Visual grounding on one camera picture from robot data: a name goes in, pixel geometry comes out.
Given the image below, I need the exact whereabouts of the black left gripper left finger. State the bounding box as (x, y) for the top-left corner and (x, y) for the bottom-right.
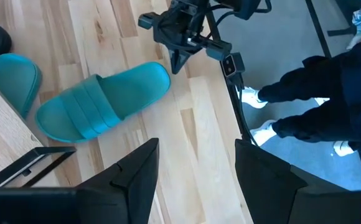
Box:
(76, 138), (160, 224)

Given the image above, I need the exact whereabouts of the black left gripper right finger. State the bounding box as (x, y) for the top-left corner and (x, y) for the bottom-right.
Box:
(235, 139), (309, 224)

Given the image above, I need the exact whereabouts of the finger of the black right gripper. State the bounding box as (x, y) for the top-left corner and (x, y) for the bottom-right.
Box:
(177, 49), (194, 75)
(169, 48), (181, 75)

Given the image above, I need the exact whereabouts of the person's foot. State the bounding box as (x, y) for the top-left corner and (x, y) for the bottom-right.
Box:
(332, 140), (355, 157)
(238, 86), (268, 110)
(249, 119), (278, 147)
(313, 96), (331, 106)

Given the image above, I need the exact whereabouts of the small grey camera box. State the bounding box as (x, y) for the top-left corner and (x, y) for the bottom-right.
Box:
(220, 52), (246, 78)

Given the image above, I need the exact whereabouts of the wooden shelf with black frame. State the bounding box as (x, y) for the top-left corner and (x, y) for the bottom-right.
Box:
(0, 70), (77, 189)

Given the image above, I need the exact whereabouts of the green slide sandal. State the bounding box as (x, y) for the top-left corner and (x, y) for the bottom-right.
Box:
(34, 61), (171, 144)
(0, 52), (43, 119)

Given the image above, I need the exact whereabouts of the person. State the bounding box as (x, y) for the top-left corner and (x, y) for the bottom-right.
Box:
(257, 32), (361, 153)

